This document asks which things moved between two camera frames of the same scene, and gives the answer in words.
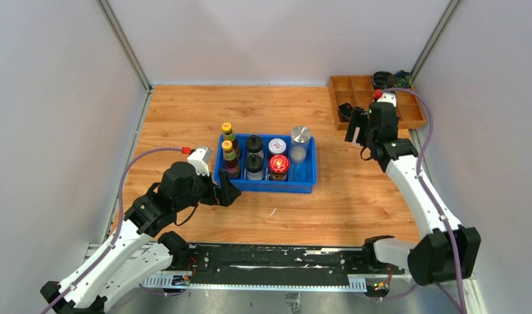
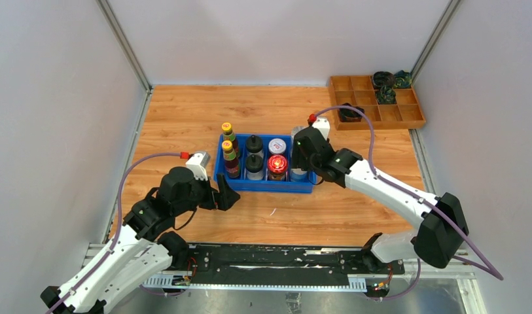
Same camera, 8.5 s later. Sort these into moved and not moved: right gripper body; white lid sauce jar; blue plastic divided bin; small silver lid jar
Moved: small silver lid jar; right gripper body
Not moved: blue plastic divided bin; white lid sauce jar
